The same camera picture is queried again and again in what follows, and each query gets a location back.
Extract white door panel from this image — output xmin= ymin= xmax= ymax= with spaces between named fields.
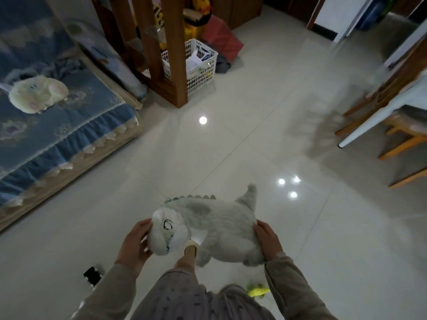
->
xmin=314 ymin=0 xmax=376 ymax=44

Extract wooden chair with cushion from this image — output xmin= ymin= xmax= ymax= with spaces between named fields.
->
xmin=377 ymin=108 xmax=427 ymax=189

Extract yellow plastic toy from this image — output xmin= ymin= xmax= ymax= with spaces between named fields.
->
xmin=152 ymin=0 xmax=213 ymax=51

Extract grey plush dinosaur toy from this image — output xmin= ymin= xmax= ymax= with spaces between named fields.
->
xmin=147 ymin=184 xmax=266 ymax=268

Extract person's left forearm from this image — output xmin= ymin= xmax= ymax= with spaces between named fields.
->
xmin=71 ymin=262 xmax=139 ymax=320

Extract blue patterned pillow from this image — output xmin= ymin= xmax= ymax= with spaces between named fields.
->
xmin=65 ymin=19 xmax=149 ymax=101

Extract white paper in basket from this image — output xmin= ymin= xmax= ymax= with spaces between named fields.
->
xmin=186 ymin=51 xmax=214 ymax=80

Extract person's right forearm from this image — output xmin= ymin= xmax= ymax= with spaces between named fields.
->
xmin=264 ymin=252 xmax=338 ymax=320

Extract blue plastic container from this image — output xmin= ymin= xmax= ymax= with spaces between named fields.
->
xmin=354 ymin=0 xmax=388 ymax=31

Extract white plastic lattice basket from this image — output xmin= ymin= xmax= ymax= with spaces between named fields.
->
xmin=161 ymin=38 xmax=219 ymax=96

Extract white table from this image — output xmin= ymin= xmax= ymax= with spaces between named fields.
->
xmin=337 ymin=70 xmax=427 ymax=150

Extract red paper bag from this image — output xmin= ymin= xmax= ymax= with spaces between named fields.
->
xmin=201 ymin=15 xmax=245 ymax=61

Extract person's foot in slipper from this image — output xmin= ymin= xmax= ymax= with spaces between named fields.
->
xmin=173 ymin=239 xmax=201 ymax=274

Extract person's left hand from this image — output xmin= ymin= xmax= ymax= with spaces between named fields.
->
xmin=115 ymin=219 xmax=154 ymax=271

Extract brown wooden cabinet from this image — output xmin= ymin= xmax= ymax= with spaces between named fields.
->
xmin=213 ymin=0 xmax=266 ymax=30

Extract small black object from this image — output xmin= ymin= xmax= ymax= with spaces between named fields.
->
xmin=83 ymin=265 xmax=102 ymax=286

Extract wooden shelf unit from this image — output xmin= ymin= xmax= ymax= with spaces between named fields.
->
xmin=90 ymin=0 xmax=189 ymax=109

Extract person's right hand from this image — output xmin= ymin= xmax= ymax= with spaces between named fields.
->
xmin=252 ymin=220 xmax=284 ymax=262

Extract yellow green toy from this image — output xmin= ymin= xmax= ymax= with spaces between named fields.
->
xmin=246 ymin=280 xmax=271 ymax=300

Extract sofa with blue cover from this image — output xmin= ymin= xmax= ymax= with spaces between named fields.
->
xmin=0 ymin=0 xmax=145 ymax=231

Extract person's patterned pajama trousers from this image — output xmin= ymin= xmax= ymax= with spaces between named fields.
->
xmin=129 ymin=269 xmax=277 ymax=320

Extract white round plush toy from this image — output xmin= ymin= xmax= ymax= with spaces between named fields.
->
xmin=0 ymin=76 xmax=70 ymax=114

